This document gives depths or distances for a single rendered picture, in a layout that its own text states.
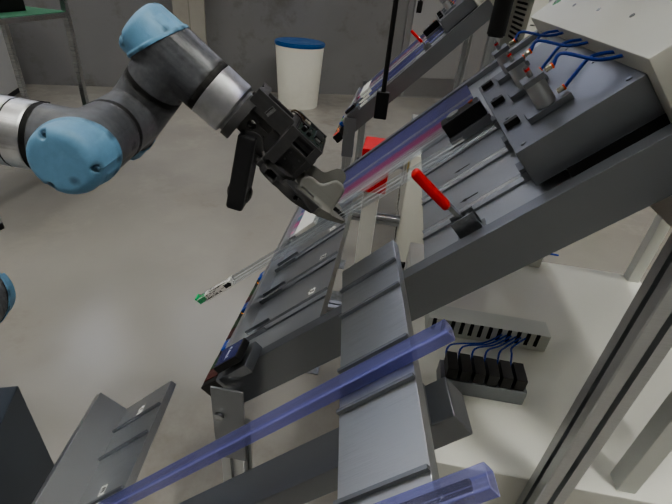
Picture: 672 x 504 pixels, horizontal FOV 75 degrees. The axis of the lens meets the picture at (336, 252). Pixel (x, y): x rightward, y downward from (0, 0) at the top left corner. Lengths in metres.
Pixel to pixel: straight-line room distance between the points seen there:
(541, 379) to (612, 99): 0.63
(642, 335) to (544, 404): 0.41
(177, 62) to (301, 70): 4.19
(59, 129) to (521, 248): 0.49
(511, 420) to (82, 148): 0.79
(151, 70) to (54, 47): 5.11
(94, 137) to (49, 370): 1.46
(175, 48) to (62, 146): 0.18
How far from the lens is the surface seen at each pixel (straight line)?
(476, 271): 0.54
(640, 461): 0.86
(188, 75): 0.60
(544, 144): 0.53
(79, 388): 1.81
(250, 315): 0.84
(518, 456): 0.87
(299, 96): 4.84
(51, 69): 5.77
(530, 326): 1.06
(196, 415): 1.63
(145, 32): 0.61
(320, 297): 0.69
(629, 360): 0.62
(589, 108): 0.53
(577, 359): 1.11
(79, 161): 0.51
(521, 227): 0.52
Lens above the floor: 1.28
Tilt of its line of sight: 33 degrees down
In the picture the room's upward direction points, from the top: 6 degrees clockwise
